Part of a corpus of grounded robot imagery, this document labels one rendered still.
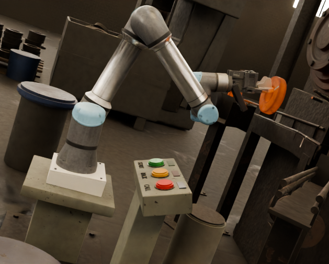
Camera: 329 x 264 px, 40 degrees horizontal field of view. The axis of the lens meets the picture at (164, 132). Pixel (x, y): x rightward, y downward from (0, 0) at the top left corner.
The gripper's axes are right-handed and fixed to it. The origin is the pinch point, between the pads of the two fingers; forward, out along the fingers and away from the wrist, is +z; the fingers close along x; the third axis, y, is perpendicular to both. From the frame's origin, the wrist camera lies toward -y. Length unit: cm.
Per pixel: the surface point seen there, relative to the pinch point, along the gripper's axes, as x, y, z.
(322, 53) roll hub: -4.1, 16.2, 16.3
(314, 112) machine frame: 14.8, -11.3, 26.7
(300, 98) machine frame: 31.8, -8.4, 27.5
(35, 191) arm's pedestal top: -28, -34, -90
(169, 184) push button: -81, -9, -55
